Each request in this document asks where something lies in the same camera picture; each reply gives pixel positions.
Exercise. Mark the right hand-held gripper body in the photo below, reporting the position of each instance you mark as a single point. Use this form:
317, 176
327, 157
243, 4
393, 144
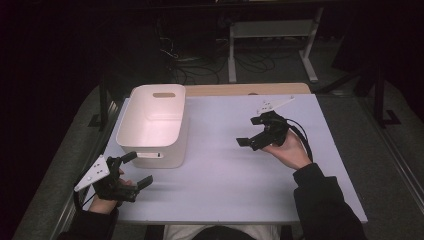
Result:
273, 131

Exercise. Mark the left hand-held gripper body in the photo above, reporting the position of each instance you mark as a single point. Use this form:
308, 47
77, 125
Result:
111, 188

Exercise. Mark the white plastic storage bin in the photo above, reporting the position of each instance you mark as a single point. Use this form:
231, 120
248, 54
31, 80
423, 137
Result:
151, 133

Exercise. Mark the person's left hand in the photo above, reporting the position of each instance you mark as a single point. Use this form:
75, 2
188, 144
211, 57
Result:
102, 205

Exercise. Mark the person's right hand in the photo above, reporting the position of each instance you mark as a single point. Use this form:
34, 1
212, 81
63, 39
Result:
290, 151

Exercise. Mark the black metal stand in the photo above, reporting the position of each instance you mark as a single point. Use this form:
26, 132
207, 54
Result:
380, 100
104, 103

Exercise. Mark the person's torso in white clothing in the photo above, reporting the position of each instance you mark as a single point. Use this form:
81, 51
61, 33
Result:
180, 232

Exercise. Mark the white metal desk frame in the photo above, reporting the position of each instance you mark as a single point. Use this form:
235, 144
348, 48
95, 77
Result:
273, 29

